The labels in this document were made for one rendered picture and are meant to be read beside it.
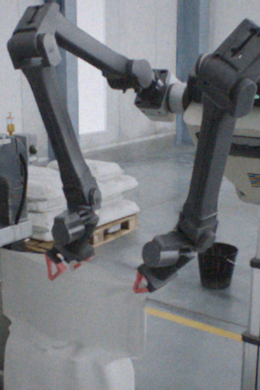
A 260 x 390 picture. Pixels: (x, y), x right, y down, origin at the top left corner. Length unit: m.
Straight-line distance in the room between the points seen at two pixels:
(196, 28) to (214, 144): 9.06
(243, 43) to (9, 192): 0.96
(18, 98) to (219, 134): 6.30
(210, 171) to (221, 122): 0.12
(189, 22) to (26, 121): 3.93
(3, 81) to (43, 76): 5.84
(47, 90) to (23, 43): 0.11
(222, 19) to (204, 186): 9.09
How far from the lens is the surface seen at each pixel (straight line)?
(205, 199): 1.19
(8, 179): 1.74
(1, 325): 2.33
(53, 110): 1.32
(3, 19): 7.16
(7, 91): 7.17
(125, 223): 5.27
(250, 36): 1.03
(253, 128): 1.52
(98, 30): 8.44
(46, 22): 1.30
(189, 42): 10.19
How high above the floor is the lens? 1.57
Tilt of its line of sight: 14 degrees down
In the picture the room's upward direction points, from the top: straight up
